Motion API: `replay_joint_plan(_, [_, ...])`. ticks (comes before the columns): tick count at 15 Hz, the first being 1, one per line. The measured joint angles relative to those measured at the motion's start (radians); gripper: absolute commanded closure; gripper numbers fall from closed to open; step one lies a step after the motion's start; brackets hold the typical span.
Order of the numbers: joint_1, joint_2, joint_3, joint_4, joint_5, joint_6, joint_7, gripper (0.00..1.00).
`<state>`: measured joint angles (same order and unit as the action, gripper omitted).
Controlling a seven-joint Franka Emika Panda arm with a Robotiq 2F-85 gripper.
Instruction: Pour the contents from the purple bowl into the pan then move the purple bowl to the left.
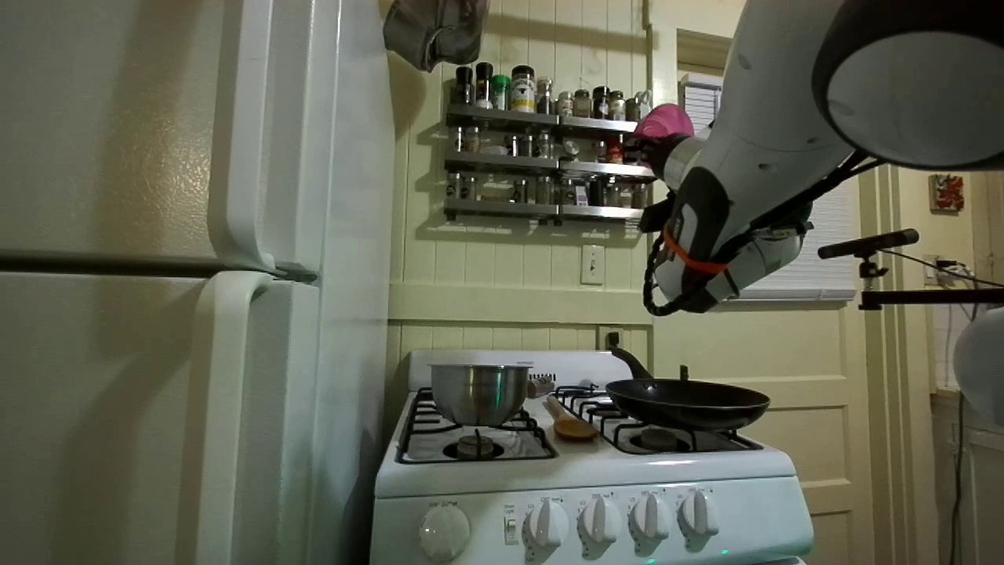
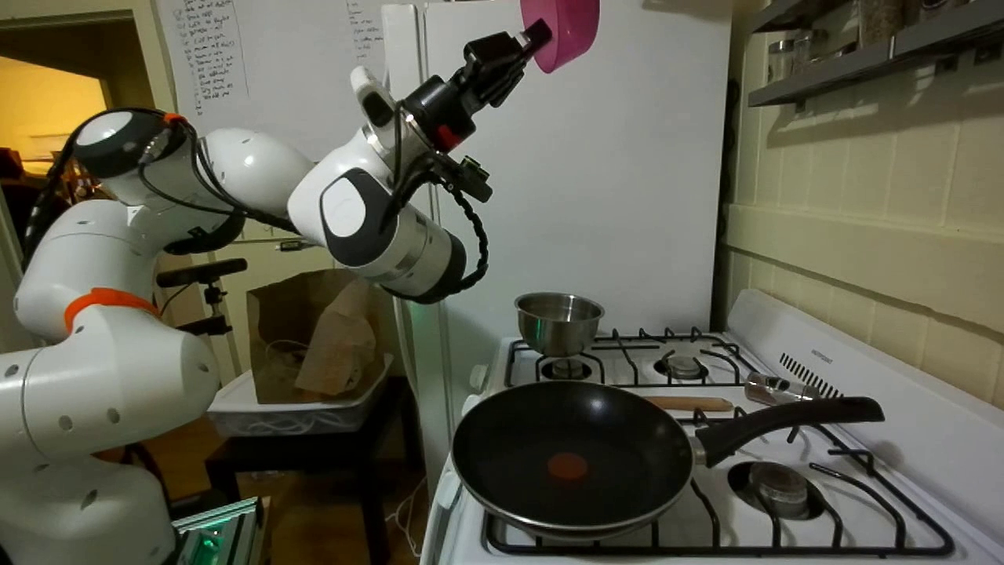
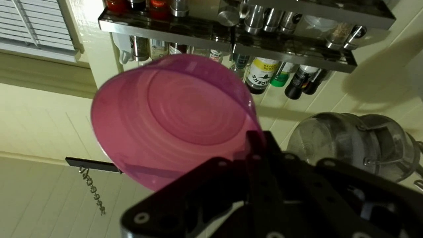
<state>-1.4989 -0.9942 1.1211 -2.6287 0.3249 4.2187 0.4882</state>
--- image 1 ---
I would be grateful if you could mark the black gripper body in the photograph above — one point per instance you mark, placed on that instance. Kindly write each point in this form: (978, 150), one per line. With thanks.
(656, 219)

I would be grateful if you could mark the purple plastic bowl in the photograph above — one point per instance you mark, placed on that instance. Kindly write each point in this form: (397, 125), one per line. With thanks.
(664, 125)

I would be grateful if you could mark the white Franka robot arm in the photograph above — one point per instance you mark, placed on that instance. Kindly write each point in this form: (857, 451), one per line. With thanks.
(774, 116)

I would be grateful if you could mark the black frying pan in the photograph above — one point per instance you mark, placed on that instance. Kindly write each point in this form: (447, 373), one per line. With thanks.
(693, 407)

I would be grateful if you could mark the metal spice rack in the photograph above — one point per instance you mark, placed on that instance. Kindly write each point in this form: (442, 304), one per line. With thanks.
(545, 213)

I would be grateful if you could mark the white jar black lid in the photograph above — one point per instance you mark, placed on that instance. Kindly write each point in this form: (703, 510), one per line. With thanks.
(521, 94)

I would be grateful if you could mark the green lidded spice jar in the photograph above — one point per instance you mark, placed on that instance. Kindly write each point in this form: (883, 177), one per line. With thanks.
(501, 94)

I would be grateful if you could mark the black stove grate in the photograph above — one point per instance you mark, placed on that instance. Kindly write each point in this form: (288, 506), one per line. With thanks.
(419, 427)
(601, 413)

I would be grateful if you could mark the dark spice bottle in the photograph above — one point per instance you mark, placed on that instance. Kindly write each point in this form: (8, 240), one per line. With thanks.
(486, 85)
(463, 85)

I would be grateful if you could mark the wooden spatula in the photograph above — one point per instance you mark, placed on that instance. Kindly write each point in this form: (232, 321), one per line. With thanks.
(573, 427)

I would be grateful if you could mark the steel pot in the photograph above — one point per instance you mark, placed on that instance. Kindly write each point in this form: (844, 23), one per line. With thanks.
(479, 394)

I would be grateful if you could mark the white gas stove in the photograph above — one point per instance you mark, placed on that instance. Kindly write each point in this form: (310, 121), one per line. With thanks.
(585, 482)

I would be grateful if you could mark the cream panelled door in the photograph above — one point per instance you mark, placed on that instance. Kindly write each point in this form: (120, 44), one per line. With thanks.
(836, 442)

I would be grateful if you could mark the grey cloth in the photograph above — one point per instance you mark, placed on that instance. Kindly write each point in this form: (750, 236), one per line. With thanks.
(433, 33)

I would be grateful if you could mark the round gas burner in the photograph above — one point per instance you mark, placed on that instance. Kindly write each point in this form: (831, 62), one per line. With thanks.
(474, 447)

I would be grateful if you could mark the white stove knob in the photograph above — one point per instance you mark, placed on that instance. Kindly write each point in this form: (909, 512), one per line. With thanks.
(596, 523)
(647, 519)
(699, 516)
(545, 526)
(444, 535)

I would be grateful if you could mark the white refrigerator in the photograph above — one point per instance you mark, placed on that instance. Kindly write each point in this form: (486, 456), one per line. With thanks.
(126, 367)

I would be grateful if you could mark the white wall outlet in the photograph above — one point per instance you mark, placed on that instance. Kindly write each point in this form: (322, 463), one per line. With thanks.
(593, 265)

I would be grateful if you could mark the black stereo camera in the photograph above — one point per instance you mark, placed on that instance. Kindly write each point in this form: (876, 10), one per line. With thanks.
(868, 243)

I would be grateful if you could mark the red wall sticker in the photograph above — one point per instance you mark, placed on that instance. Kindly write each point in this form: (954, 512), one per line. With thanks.
(946, 194)

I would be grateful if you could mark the black camera stand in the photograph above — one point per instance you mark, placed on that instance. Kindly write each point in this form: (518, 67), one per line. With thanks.
(943, 297)

